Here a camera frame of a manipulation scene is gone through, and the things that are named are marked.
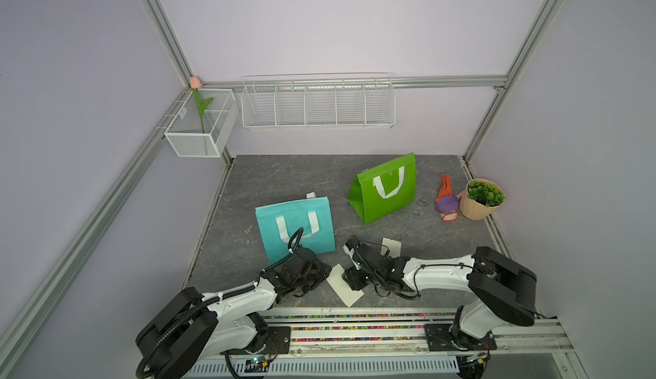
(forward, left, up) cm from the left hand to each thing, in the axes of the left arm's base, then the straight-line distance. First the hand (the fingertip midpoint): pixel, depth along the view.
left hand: (331, 273), depth 84 cm
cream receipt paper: (+9, -24, -3) cm, 26 cm away
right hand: (0, -5, -1) cm, 5 cm away
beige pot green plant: (+19, -56, +9) cm, 60 cm away
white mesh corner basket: (+33, +40, +34) cm, 62 cm away
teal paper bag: (+11, +16, +16) cm, 25 cm away
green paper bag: (+23, -21, +14) cm, 34 cm away
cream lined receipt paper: (-5, -3, -2) cm, 6 cm away
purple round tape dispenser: (+25, -49, -1) cm, 54 cm away
